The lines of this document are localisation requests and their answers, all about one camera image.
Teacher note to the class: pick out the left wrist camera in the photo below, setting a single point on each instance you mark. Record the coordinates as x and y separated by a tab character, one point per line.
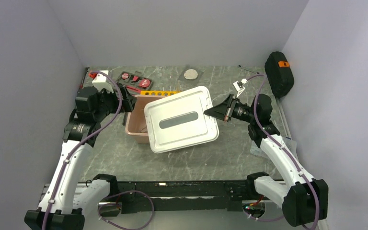
100	82

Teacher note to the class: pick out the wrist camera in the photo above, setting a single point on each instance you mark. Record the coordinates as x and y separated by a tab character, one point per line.
239	86
100	82

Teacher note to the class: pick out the blue red screwdriver by wall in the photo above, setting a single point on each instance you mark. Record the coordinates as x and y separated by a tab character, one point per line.
83	78

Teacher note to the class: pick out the red tape measure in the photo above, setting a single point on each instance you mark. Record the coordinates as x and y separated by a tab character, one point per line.
144	83

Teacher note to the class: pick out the clear plastic box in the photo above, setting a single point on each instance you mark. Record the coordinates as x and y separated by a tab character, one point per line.
261	152

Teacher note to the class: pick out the grey bin latch handle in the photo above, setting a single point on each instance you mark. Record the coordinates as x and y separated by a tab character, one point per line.
125	119

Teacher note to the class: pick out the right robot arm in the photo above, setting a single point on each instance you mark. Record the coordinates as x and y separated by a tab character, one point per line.
302	198

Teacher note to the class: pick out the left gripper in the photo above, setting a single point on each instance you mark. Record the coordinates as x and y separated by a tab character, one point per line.
128	101

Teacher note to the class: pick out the red electrical tape roll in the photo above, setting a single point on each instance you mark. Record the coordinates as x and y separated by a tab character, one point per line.
125	75

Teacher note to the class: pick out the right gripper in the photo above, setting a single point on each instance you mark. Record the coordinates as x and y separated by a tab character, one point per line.
223	110

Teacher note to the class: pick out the silver wrench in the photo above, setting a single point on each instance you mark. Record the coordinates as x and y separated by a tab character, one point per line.
244	68

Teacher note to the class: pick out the grey tool case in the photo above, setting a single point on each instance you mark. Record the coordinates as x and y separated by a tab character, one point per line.
131	84

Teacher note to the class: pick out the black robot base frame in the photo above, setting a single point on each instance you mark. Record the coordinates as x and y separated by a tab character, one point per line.
139	196

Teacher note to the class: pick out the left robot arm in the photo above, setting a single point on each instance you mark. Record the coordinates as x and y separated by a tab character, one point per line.
60	208

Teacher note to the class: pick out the wire gauze with white centre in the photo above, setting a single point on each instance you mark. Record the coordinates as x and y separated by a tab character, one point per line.
190	75

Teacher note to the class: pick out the black tool case orange latch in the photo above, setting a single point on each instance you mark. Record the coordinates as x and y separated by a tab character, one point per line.
279	74

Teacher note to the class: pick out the pink plastic bin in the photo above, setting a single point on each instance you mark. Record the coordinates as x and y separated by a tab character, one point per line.
135	126

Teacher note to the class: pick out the white bin lid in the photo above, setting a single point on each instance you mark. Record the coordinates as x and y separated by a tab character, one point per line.
178	121

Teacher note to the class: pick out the yellow test tube rack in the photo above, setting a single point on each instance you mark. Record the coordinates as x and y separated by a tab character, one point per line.
159	93

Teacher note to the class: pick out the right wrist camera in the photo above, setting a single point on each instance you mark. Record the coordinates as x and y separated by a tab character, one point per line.
239	86

